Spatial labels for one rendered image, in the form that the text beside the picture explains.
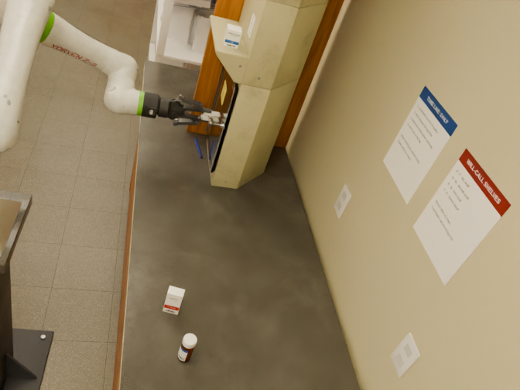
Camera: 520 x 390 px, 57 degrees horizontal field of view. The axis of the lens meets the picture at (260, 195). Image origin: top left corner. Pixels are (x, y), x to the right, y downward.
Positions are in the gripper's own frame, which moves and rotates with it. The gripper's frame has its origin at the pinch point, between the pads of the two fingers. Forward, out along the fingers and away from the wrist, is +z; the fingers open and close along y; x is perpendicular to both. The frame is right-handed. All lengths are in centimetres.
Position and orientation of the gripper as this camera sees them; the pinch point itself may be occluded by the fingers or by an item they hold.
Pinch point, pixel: (210, 115)
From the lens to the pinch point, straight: 192.1
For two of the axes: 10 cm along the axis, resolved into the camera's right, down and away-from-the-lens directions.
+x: -1.5, -6.3, 7.6
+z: 9.5, 1.3, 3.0
